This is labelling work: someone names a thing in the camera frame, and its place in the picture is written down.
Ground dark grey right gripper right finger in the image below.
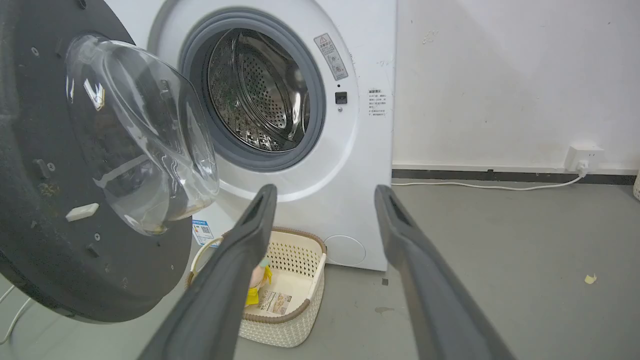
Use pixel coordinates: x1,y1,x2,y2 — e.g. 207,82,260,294
374,184,516,360

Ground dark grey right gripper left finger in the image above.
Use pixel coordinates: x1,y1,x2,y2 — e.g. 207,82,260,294
137,184,278,360

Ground white front-load washing machine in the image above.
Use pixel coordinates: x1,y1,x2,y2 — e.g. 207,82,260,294
104,0,398,272

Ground black round washing machine door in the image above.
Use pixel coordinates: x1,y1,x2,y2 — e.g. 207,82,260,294
0,0,221,324

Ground yellow doll toy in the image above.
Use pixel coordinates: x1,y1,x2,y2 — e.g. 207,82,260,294
244,257,273,308

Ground cream woven laundry basket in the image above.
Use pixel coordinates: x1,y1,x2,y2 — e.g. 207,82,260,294
186,227,328,349

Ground white power cable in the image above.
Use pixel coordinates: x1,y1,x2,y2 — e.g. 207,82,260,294
391,161,590,191

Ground white wall power socket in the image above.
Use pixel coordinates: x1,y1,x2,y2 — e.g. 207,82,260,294
564,144,605,173

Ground white thin cable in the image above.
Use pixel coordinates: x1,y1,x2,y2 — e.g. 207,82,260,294
0,284,34,346

